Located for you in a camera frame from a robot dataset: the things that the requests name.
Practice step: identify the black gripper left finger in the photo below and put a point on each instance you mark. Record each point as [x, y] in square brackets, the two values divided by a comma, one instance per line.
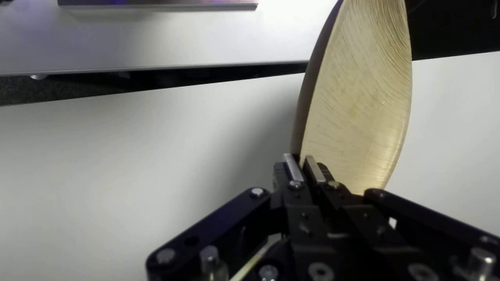
[235, 219]

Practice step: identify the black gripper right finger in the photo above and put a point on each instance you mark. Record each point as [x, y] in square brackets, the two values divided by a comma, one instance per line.
[427, 228]

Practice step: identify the round pale wooden plate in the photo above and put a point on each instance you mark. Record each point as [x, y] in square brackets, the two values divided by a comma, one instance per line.
[360, 94]

